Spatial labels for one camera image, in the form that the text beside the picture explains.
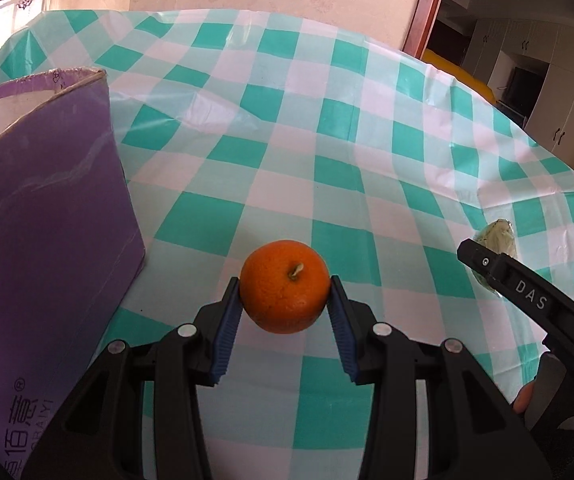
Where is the yellow sofa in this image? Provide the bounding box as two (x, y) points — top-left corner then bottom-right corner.
(421, 49), (496, 105)

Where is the red-brown door frame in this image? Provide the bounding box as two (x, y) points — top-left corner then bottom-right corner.
(402, 0), (441, 58)

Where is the small orange tangerine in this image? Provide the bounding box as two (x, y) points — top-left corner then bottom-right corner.
(239, 240), (330, 335)

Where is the white cabinet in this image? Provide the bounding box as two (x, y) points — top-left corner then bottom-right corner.
(462, 18), (574, 169)

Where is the teal checkered tablecloth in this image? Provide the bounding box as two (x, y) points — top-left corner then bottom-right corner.
(0, 8), (574, 480)

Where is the wrapped green apple half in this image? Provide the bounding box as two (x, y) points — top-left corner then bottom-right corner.
(472, 218), (520, 294)

